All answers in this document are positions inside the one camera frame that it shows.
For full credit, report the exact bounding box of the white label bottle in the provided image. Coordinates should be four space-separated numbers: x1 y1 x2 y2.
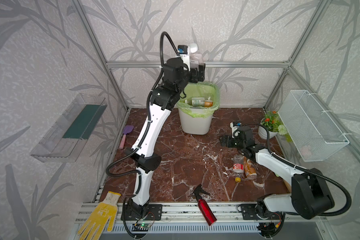
189 43 204 70

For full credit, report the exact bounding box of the clear square bottle white cap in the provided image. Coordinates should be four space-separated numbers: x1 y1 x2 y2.
185 97 205 107

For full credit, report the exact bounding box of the red label crushed bottle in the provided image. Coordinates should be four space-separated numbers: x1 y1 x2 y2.
232 155 244 183

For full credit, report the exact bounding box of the orange cap clear bottle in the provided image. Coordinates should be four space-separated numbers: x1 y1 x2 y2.
204 100 214 108

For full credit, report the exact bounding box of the brown bottle near right arm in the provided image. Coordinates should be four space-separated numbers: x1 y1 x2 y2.
244 159 257 180

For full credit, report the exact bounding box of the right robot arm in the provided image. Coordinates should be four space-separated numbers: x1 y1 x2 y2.
219 122 352 220

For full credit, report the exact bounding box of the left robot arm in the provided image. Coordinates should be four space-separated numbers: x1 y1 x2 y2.
106 32 198 220

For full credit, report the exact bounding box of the green bin liner bag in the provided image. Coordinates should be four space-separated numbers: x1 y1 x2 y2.
177 82 220 118

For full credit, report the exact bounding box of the white waste bin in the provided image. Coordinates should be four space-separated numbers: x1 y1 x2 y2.
178 109 215 135

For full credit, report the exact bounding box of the potted plant in white pot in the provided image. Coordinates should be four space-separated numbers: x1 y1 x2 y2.
258 111 288 140

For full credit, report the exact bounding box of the purple pink silicone spatula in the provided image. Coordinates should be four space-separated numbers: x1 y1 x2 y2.
119 125 134 149

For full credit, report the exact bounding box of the red spray bottle black trigger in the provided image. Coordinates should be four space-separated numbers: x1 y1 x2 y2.
193 184 217 226

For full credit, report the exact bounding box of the right wiring bundle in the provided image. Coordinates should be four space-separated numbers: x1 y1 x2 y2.
256 221 284 239

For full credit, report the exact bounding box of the green circuit board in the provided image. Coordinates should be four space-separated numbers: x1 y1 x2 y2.
132 222 154 232

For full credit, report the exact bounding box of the yellow work glove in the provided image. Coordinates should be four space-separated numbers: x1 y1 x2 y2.
77 192 121 240

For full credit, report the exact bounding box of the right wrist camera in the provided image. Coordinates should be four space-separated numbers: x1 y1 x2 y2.
230 121 242 138

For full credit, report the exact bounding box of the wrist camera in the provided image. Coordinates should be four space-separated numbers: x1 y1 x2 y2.
178 45 191 70
230 121 242 138

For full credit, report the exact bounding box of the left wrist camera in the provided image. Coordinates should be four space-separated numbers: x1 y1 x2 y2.
178 45 191 70

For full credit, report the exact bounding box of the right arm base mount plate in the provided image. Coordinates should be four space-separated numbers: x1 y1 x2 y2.
236 204 283 221

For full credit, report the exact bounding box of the white wire mesh basket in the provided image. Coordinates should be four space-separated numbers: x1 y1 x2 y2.
278 90 350 162

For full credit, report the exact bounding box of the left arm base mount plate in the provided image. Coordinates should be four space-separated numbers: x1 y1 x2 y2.
121 203 163 221

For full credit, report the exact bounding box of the clear acrylic wall shelf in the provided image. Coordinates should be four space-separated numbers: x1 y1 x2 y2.
30 94 108 163

